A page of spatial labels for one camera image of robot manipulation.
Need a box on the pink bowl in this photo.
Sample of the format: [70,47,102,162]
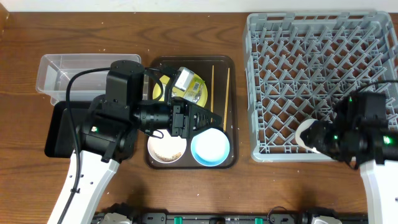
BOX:
[147,129,187,164]

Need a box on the green snack wrapper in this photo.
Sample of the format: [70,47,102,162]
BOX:
[183,77,208,106]

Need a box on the right wooden chopstick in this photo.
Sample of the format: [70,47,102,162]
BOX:
[223,68,230,132]

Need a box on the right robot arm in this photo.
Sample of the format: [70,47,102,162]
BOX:
[295,92,397,223]

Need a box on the blue bowl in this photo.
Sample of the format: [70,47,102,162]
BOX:
[190,128,231,167]

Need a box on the yellow plate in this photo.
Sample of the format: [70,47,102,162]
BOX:
[152,73,208,107]

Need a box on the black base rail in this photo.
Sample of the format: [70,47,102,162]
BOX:
[93,203,369,224]

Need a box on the clear plastic bin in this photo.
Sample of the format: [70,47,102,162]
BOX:
[35,54,141,105]

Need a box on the grey dishwasher rack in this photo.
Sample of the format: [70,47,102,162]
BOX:
[243,11,397,162]

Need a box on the left wooden chopstick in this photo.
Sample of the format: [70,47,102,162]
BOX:
[210,65,215,112]

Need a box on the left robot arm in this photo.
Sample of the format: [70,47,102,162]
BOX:
[44,60,222,223]

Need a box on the wooden chopstick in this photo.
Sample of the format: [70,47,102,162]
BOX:
[210,65,215,112]
[223,68,230,132]

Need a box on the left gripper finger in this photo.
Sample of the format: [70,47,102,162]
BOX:
[188,101,223,124]
[187,124,218,139]

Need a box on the brown serving tray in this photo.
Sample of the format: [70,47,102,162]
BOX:
[151,55,239,169]

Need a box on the black waste tray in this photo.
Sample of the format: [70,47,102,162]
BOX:
[44,101,137,159]

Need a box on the white cup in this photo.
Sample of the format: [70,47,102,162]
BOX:
[295,119,320,154]

